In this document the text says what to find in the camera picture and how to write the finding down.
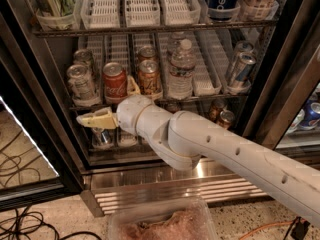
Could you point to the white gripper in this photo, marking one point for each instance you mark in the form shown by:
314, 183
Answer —
128, 112

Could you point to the red coke can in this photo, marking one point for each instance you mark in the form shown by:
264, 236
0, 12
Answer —
115, 80

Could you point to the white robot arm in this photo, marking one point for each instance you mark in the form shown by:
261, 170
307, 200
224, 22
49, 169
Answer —
180, 139

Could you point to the blue can bottom front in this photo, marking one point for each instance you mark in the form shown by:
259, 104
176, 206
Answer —
102, 136

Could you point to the silver can front left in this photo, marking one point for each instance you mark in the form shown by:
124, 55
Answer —
81, 82

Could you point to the orange can front middle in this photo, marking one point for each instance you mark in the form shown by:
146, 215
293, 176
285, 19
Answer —
149, 77

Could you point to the orange can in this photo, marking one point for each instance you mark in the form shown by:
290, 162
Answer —
149, 77
147, 53

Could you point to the red can bottom rear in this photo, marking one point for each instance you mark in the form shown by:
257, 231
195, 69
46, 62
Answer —
173, 107

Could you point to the orange can rear middle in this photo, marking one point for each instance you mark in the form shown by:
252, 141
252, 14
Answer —
147, 53

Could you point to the silver can rear left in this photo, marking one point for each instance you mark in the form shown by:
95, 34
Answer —
85, 56

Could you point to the gold can bottom rear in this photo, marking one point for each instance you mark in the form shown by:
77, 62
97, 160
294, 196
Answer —
217, 105

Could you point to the gold can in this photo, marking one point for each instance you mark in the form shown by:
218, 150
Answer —
226, 119
217, 105

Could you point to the open glass fridge door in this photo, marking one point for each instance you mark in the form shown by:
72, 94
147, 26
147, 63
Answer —
27, 176

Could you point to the gold can bottom front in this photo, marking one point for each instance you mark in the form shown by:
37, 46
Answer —
226, 119

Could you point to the slim silver blue can front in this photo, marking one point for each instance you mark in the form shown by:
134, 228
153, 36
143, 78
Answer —
244, 64

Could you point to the slim silver blue can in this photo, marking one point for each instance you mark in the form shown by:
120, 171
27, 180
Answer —
241, 46
244, 64

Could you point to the slim silver blue can rear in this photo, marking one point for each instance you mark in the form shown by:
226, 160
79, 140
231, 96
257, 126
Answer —
241, 46

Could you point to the steel fridge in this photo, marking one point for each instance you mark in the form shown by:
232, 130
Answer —
36, 51

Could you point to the pepsi can right compartment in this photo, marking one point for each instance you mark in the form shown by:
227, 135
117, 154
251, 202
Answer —
312, 115

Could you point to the clear water bottle front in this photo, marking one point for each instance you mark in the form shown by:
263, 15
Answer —
181, 70

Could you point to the clear water bottle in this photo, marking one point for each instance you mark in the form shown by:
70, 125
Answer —
181, 70
173, 42

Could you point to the clear water bottle rear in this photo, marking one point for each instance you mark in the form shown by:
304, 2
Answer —
173, 42

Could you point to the clear plastic bin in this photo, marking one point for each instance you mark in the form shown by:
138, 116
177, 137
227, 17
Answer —
178, 219

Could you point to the black plug adapter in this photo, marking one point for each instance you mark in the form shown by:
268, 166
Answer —
300, 229

